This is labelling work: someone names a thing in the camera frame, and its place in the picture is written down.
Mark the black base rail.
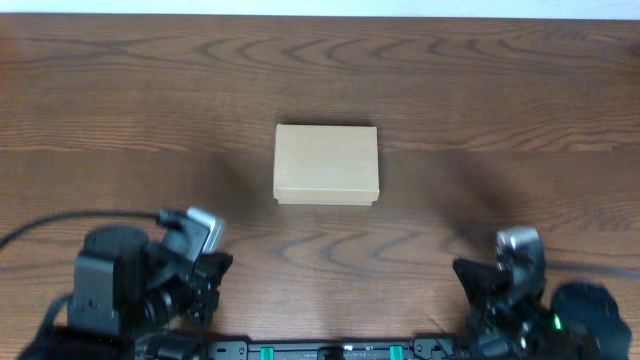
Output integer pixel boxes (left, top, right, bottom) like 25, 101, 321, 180
134, 332, 481, 360

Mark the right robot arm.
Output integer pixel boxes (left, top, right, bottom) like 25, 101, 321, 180
453, 259, 633, 359

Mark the left black cable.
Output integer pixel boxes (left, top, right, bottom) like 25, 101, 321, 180
0, 209, 166, 251

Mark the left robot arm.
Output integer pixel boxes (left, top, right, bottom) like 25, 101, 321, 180
20, 225, 233, 360

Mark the brown cardboard box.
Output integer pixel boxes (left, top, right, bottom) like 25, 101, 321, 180
273, 124, 380, 206

